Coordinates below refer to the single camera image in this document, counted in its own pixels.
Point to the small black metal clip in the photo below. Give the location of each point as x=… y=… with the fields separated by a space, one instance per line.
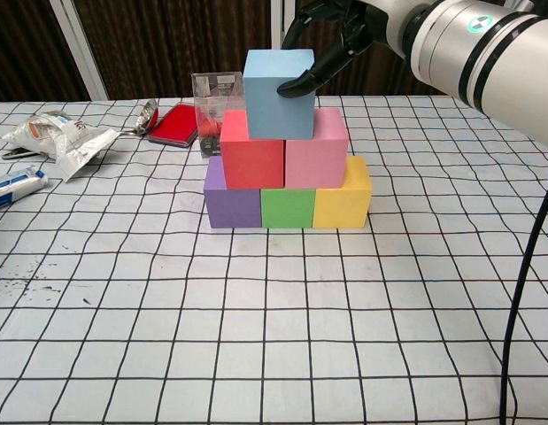
x=14 y=154

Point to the red ink pad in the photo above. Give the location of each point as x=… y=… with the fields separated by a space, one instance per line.
x=174 y=126

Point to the red plastic stamp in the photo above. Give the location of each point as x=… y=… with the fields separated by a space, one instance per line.
x=209 y=126

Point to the yellow foam cube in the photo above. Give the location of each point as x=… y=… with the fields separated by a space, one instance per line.
x=340 y=206

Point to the black stamp pieces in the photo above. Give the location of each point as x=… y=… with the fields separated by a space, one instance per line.
x=210 y=147

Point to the metal spoon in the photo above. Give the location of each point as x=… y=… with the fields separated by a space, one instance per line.
x=146 y=116

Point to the pink foam cube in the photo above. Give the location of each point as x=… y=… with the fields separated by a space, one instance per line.
x=315 y=159

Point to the crumpled white snack bag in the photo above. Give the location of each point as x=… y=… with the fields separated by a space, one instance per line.
x=65 y=137

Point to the red foam cube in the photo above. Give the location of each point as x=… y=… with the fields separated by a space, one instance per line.
x=251 y=161

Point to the light blue foam cube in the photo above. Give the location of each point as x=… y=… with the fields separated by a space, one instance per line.
x=278 y=115

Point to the green foam cube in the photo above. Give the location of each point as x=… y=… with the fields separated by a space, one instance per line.
x=287 y=208

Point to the white partition frame post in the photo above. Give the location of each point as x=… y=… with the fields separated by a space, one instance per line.
x=79 y=48
x=280 y=22

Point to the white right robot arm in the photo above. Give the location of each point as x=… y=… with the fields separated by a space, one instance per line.
x=490 y=57

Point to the white blue toothpaste tube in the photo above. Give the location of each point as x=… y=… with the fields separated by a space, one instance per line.
x=17 y=186

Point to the purple foam cube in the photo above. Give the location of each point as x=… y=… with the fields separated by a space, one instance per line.
x=231 y=208

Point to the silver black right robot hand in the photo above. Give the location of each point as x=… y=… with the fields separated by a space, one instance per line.
x=366 y=26

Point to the clear plastic box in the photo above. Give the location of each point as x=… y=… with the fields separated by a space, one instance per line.
x=211 y=97

